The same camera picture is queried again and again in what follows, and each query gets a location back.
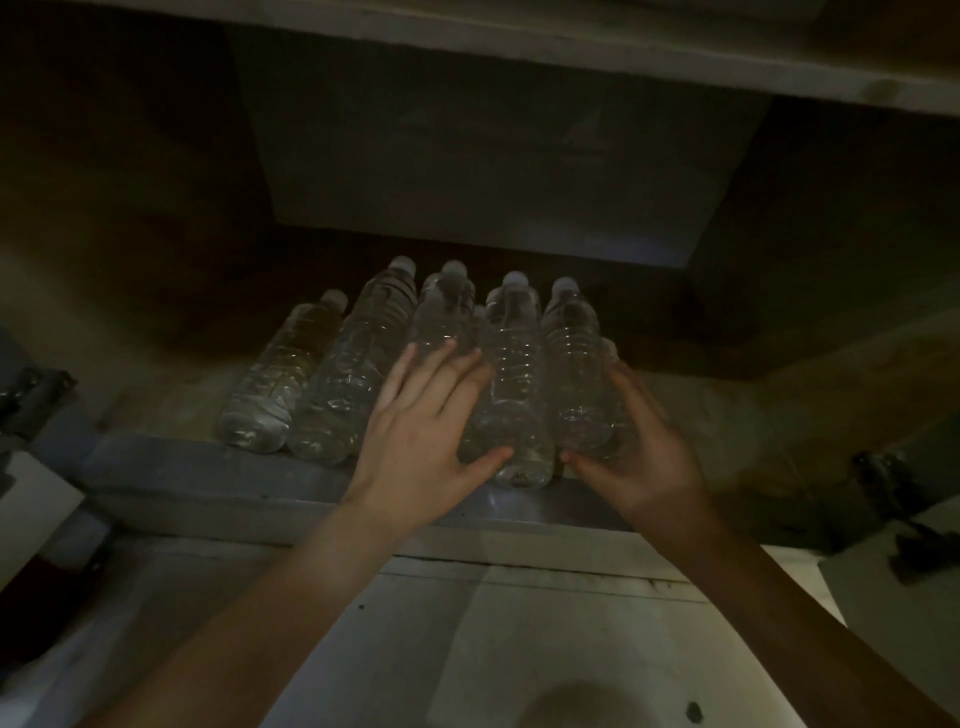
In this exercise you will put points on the person's left hand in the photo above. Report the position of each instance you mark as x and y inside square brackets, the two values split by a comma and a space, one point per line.
[412, 450]

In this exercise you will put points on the person's right hand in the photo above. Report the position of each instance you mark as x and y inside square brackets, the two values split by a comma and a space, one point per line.
[652, 472]

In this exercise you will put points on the row of clear water bottles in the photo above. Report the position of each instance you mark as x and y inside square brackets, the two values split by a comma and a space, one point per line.
[345, 375]

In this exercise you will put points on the person's right forearm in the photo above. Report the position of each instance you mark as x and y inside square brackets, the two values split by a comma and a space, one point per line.
[795, 630]

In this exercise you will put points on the person's left forearm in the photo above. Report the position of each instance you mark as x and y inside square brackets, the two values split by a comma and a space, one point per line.
[247, 630]

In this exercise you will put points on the metal door hinge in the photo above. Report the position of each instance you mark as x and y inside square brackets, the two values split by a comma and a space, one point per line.
[900, 510]
[30, 401]

